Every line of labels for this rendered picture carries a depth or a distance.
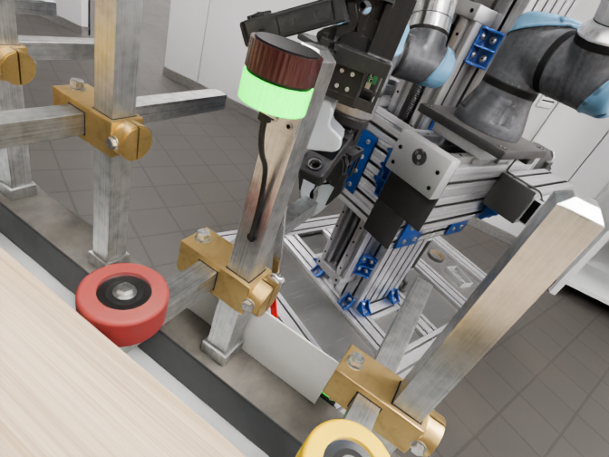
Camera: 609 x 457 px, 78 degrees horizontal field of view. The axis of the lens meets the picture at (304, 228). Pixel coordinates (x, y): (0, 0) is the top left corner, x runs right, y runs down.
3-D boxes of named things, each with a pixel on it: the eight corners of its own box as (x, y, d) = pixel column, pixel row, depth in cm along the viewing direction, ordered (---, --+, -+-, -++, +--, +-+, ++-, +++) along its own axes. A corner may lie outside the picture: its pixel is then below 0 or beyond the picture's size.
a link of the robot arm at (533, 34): (504, 77, 87) (542, 14, 80) (555, 102, 79) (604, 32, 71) (473, 68, 81) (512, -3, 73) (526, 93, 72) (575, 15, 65)
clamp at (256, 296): (201, 252, 56) (207, 226, 53) (275, 304, 52) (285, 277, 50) (172, 269, 51) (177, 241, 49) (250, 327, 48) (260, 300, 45)
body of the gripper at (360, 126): (353, 177, 74) (380, 119, 67) (335, 189, 67) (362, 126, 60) (321, 159, 76) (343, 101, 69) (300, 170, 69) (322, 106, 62)
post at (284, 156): (216, 348, 62) (308, 38, 36) (232, 362, 61) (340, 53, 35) (200, 363, 59) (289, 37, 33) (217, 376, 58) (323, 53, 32)
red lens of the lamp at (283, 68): (271, 59, 34) (277, 34, 33) (326, 86, 33) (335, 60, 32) (228, 60, 30) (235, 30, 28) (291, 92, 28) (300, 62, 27)
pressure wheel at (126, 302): (125, 318, 46) (130, 247, 40) (173, 358, 44) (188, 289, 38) (60, 361, 40) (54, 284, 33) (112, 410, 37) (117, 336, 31)
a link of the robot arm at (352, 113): (372, 100, 58) (327, 78, 60) (361, 128, 60) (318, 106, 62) (387, 95, 64) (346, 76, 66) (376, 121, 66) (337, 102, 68)
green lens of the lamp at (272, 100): (264, 86, 36) (270, 63, 35) (316, 113, 34) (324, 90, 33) (223, 91, 31) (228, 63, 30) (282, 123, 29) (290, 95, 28)
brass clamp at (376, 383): (339, 363, 51) (353, 340, 48) (430, 427, 48) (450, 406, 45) (319, 395, 46) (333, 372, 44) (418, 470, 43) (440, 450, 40)
